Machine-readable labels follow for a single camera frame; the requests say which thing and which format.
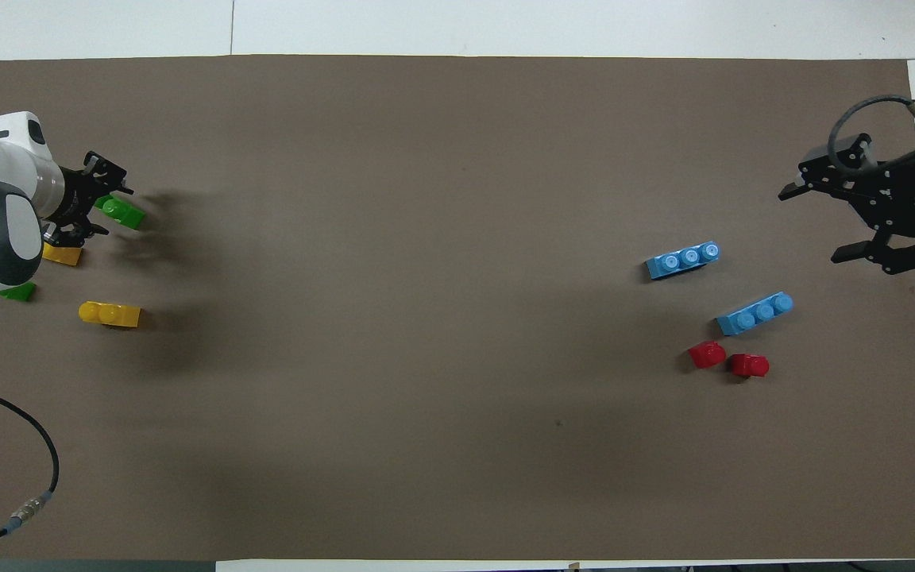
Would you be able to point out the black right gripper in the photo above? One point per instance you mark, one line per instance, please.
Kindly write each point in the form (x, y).
(910, 191)

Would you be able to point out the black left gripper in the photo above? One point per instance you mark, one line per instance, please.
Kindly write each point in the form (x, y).
(80, 200)

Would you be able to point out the green two-stud toy block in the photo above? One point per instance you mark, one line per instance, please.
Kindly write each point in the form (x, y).
(124, 213)
(21, 292)

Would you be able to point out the blue three-stud toy block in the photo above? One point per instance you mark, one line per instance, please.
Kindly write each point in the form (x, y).
(751, 318)
(684, 260)

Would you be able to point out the yellow two-stud toy block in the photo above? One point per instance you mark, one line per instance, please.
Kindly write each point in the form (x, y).
(110, 314)
(64, 256)

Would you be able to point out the red single-stud toy block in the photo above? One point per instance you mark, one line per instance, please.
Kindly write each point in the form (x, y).
(708, 354)
(749, 365)

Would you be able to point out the brown paper table mat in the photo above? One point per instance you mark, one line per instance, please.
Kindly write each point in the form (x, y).
(457, 159)

